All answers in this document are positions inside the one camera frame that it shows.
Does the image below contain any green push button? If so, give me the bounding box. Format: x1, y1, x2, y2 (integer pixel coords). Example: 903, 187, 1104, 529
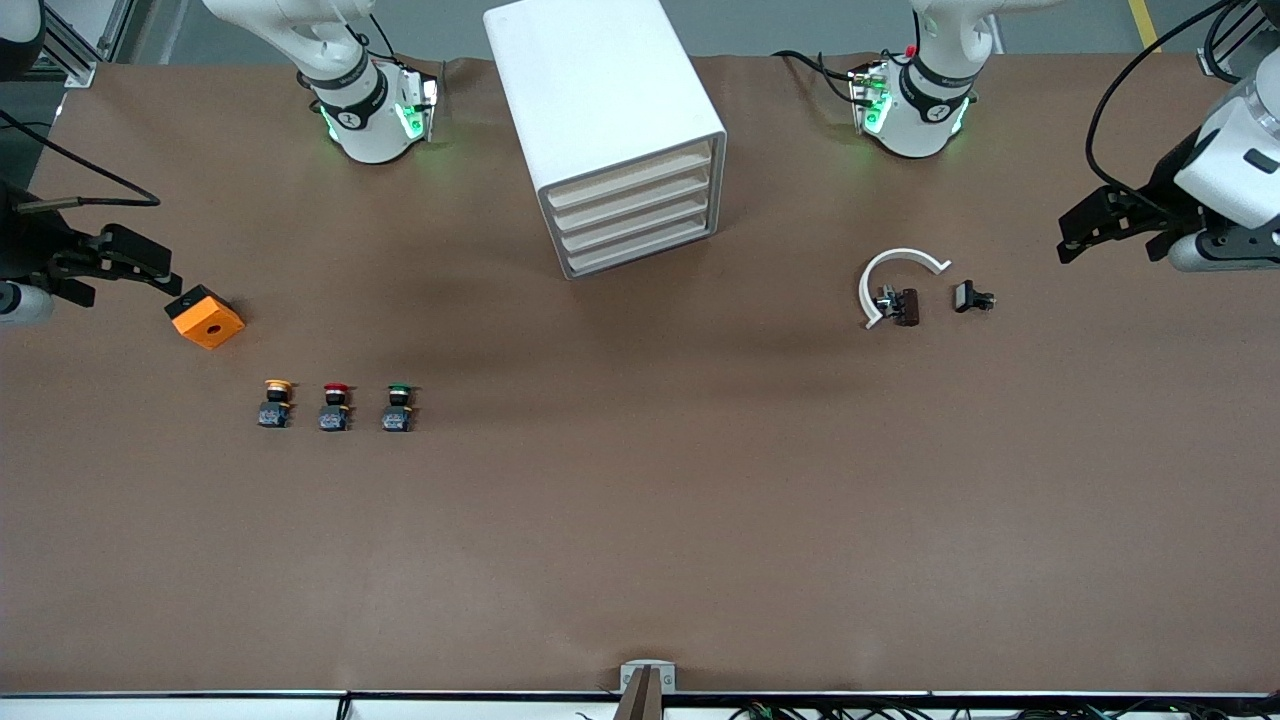
381, 383, 418, 434

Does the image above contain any orange button box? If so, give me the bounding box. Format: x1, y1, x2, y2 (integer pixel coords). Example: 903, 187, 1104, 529
164, 284, 246, 351

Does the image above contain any yellow push button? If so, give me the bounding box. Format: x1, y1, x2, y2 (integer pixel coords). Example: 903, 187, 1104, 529
257, 378, 295, 429

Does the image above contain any white curved plastic piece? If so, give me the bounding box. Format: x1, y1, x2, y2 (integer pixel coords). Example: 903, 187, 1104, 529
858, 248, 953, 331

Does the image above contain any dark block with metal clip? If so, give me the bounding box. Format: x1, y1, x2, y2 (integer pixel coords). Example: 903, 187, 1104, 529
875, 286, 921, 327

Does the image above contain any brown table mat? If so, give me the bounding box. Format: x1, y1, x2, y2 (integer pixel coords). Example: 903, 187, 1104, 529
0, 52, 1280, 698

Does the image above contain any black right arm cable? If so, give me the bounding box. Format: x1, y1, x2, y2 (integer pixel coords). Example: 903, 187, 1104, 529
0, 108, 163, 210

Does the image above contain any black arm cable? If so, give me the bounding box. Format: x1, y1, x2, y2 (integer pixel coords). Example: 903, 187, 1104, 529
1086, 0, 1243, 217
0, 108, 163, 210

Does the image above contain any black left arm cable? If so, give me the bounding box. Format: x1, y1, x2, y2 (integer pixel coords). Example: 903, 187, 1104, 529
1086, 0, 1243, 217

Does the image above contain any aluminium frame profile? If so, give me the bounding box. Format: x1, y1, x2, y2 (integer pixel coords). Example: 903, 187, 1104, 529
0, 0, 136, 89
1196, 0, 1280, 79

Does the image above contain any black base cable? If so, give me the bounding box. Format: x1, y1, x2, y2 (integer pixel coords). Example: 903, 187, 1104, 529
772, 48, 871, 109

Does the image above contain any white table edge rail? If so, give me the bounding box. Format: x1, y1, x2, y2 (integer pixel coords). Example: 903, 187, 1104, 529
0, 690, 1280, 720

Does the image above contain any grey metal bracket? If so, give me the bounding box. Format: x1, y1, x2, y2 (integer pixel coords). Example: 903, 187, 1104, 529
620, 660, 677, 694

